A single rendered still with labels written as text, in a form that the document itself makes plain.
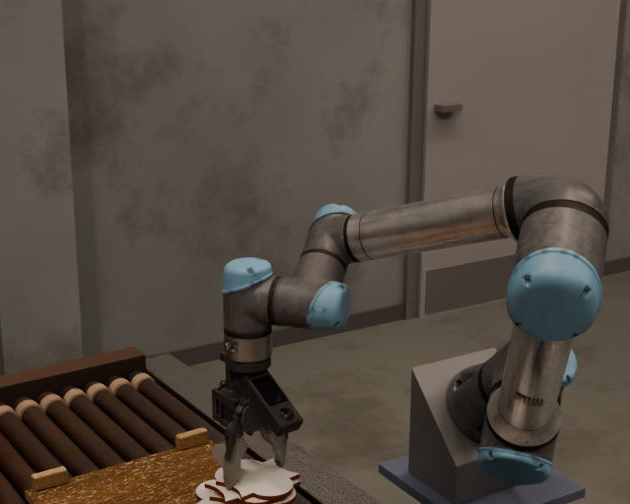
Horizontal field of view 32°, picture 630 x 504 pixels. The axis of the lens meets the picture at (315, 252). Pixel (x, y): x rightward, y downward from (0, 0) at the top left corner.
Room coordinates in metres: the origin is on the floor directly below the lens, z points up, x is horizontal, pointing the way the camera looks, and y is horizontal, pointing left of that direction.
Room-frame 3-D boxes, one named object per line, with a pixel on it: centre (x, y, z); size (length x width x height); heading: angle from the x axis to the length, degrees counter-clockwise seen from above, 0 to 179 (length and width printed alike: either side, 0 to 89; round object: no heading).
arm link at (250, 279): (1.57, 0.10, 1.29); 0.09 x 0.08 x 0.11; 72
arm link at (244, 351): (1.57, 0.11, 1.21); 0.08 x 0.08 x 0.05
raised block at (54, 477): (1.63, 0.44, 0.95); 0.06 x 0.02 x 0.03; 124
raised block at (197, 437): (1.78, 0.22, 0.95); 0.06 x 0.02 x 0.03; 124
